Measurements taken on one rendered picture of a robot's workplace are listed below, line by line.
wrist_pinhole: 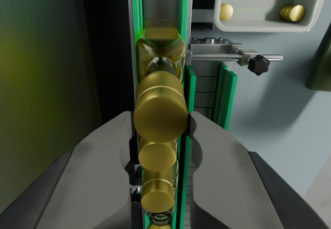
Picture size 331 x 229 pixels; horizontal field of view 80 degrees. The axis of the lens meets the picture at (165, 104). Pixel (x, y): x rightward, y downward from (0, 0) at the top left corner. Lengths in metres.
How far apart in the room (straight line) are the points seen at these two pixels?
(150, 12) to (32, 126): 0.29
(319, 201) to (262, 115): 2.04
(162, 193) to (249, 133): 0.55
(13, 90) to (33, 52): 0.05
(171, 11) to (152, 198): 0.32
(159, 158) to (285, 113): 0.60
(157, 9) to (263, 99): 0.43
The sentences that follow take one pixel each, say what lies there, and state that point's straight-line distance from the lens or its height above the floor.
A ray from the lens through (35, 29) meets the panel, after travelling 0.24.
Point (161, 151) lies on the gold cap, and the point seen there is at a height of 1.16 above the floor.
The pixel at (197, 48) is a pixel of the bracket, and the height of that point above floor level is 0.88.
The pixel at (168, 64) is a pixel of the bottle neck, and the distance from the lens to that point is 0.19.
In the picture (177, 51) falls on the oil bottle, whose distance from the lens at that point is 0.21.
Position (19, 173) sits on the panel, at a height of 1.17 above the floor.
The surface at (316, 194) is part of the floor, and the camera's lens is 2.59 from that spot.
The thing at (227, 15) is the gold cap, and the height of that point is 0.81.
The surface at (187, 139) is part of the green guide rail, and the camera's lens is 0.42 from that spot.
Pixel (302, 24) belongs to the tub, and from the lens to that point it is 0.56.
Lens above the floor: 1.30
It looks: 63 degrees down
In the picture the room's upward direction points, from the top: 177 degrees clockwise
